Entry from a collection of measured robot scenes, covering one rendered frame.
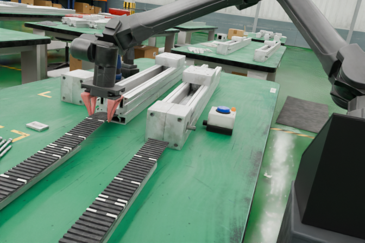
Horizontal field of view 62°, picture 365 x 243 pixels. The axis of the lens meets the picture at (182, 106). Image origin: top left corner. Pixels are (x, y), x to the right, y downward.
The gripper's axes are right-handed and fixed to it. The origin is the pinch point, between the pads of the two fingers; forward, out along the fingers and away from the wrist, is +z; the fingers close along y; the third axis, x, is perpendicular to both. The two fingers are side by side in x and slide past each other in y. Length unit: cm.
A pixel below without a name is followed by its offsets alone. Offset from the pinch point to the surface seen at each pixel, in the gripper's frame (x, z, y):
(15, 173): 31.6, 2.1, 1.7
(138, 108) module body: -16.3, 0.5, -5.7
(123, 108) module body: -6.7, -1.7, -4.0
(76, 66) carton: -268, 43, 148
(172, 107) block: -2.1, -6.4, -19.0
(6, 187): 36.2, 2.0, -0.2
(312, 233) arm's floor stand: 25, 4, -52
